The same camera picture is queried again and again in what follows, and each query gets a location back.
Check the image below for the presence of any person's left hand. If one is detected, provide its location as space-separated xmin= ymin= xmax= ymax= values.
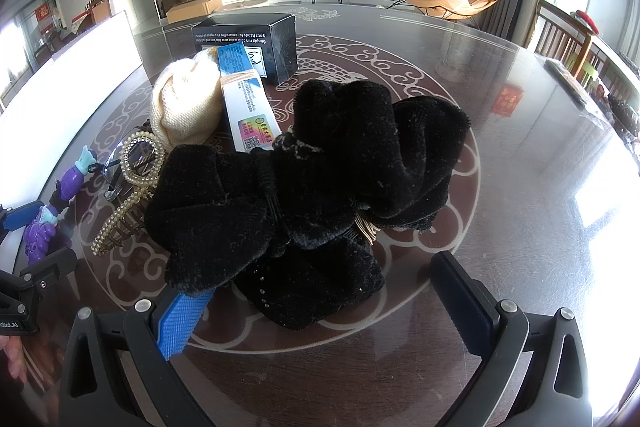
xmin=0 ymin=337 xmax=27 ymax=384

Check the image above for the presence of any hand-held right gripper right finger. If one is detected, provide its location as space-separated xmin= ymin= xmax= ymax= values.
xmin=430 ymin=251 xmax=593 ymax=427

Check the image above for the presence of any brown cardboard box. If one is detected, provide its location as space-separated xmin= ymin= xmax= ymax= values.
xmin=166 ymin=0 xmax=222 ymax=24

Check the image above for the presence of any black velvet bow hair clip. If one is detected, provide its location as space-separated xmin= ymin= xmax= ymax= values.
xmin=145 ymin=79 xmax=473 ymax=333

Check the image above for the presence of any black cardboard box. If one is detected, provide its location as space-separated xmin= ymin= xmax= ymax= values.
xmin=191 ymin=13 xmax=298 ymax=85

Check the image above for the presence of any purple and teal toy figure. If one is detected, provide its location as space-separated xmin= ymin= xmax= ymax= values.
xmin=22 ymin=146 xmax=98 ymax=265

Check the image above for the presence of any dark patterned desktop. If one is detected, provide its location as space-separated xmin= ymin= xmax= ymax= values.
xmin=0 ymin=2 xmax=640 ymax=427

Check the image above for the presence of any cream knitted cloth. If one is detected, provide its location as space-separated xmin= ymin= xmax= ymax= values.
xmin=150 ymin=57 xmax=223 ymax=148

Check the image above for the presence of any pearl hair claw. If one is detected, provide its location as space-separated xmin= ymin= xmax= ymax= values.
xmin=91 ymin=132 xmax=166 ymax=257

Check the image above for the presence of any blue and white medicine box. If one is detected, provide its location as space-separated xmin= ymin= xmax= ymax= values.
xmin=216 ymin=44 xmax=278 ymax=152

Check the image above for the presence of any wooden slatted chair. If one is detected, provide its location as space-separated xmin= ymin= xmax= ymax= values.
xmin=532 ymin=0 xmax=601 ymax=78

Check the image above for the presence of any white partition board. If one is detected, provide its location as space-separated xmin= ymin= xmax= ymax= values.
xmin=0 ymin=10 xmax=145 ymax=152

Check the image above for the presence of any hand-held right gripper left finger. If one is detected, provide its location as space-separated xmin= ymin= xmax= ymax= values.
xmin=59 ymin=289 xmax=216 ymax=427

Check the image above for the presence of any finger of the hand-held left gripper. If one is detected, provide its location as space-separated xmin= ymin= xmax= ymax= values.
xmin=0 ymin=201 xmax=44 ymax=236
xmin=20 ymin=248 xmax=79 ymax=308

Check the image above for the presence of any red cloth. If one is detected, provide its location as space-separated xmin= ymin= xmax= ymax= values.
xmin=575 ymin=9 xmax=601 ymax=35

